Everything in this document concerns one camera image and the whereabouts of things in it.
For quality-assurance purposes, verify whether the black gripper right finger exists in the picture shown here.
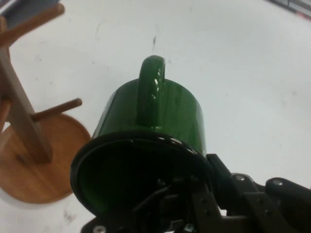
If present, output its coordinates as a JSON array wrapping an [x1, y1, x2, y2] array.
[[206, 152, 311, 233]]

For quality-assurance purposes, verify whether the green enamel mug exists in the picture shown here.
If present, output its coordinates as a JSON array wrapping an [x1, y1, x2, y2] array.
[[70, 55, 212, 233]]

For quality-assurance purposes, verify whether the aluminium corner frame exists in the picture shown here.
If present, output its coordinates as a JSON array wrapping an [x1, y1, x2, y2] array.
[[267, 0, 311, 19]]

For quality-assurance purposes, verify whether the long aluminium frame rail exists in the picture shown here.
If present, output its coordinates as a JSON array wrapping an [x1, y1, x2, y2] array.
[[0, 0, 28, 16]]

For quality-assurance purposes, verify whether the brown wooden mug tree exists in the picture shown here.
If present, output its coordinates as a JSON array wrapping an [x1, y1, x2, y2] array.
[[0, 3, 92, 204]]

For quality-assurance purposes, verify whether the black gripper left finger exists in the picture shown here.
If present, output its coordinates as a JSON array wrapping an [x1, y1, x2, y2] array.
[[167, 179, 223, 233]]

